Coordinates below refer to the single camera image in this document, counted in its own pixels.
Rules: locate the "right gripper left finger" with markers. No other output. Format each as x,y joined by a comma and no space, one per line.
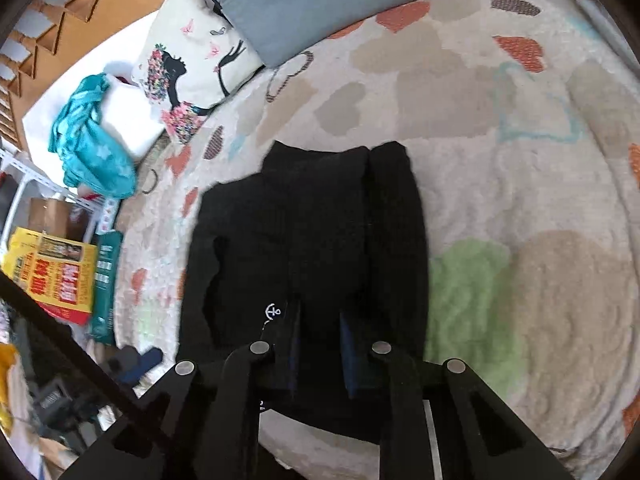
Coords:
201,423

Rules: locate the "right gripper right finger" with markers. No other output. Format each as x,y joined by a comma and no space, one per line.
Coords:
435,421

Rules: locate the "black pants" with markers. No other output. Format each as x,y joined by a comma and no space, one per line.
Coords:
321,254

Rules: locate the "green box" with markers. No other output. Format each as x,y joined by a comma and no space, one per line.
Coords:
102,324

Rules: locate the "yellow red box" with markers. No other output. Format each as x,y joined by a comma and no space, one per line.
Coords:
57,273

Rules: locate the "brown cardboard box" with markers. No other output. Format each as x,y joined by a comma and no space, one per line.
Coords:
48,216

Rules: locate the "teal star cloth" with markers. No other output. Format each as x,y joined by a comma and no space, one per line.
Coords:
89,154

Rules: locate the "white metal shelf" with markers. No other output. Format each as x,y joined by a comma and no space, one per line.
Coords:
102,210

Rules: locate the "heart pattern quilt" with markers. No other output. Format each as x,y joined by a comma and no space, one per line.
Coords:
522,126

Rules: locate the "white printed lady pillow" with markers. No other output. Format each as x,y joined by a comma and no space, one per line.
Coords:
192,60

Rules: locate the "wooden stair railing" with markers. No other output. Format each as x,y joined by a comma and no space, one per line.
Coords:
36,29

